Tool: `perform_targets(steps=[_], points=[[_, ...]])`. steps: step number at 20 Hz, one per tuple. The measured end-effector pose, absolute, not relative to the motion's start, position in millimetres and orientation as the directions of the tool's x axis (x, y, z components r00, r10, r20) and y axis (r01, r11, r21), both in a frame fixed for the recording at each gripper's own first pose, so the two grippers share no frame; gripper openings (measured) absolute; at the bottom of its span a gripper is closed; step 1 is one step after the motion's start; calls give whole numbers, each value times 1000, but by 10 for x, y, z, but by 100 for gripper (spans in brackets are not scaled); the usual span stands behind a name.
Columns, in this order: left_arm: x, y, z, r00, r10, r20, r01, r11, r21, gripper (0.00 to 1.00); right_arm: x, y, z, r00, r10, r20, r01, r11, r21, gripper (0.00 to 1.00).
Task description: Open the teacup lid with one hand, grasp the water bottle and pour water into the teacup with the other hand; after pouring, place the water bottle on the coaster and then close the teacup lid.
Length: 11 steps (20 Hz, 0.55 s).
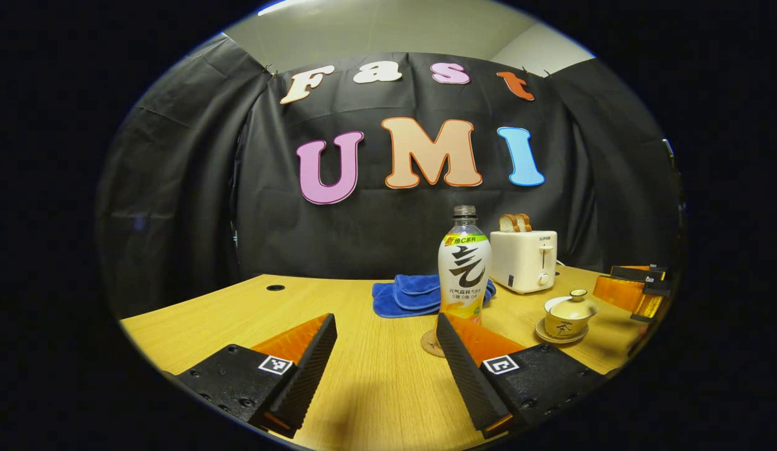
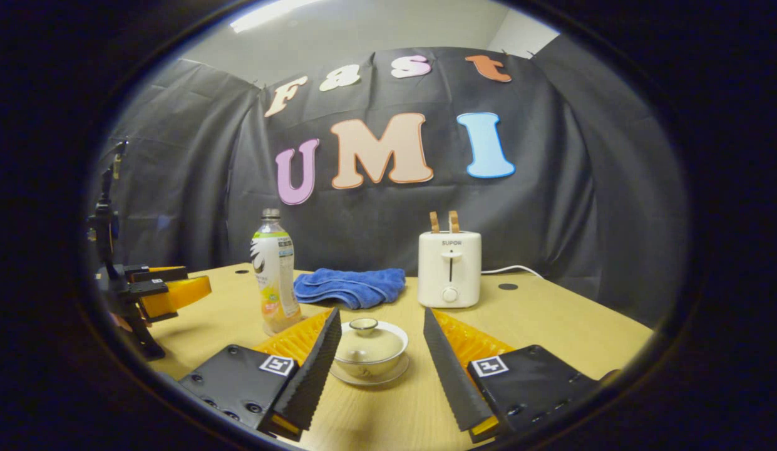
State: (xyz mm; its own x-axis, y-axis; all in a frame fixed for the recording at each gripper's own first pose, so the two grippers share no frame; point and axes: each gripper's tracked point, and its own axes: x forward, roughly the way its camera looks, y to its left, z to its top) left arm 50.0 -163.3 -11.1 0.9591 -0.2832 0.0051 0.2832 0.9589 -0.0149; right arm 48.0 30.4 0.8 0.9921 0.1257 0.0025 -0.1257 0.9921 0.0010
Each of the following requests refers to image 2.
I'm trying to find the cream ceramic teacup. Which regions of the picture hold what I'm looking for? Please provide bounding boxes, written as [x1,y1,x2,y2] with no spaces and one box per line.
[333,319,409,379]

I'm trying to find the black backdrop cloth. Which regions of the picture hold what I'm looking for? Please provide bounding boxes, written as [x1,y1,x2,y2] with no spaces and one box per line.
[90,34,689,331]

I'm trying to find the white toaster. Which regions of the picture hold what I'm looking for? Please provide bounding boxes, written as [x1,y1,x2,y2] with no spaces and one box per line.
[417,230,483,309]

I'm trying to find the clear water bottle white label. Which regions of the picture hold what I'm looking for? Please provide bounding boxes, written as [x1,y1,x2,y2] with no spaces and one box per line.
[250,208,303,335]

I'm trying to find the blue folded towel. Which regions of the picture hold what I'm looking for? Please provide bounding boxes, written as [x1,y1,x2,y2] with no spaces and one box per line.
[293,267,407,311]

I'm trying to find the cream ceramic saucer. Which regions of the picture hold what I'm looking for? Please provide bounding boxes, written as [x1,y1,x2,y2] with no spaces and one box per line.
[329,353,411,386]

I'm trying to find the cream teacup lid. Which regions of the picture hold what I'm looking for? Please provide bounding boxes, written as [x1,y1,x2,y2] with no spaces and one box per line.
[333,317,406,365]

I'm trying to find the white power cable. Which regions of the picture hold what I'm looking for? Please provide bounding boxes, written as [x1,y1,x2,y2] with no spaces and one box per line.
[481,264,545,280]

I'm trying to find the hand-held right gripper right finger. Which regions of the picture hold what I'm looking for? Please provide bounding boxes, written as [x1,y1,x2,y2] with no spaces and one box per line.
[422,306,600,443]

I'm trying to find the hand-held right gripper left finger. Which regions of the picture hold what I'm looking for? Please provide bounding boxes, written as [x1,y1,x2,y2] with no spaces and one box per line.
[178,306,343,442]

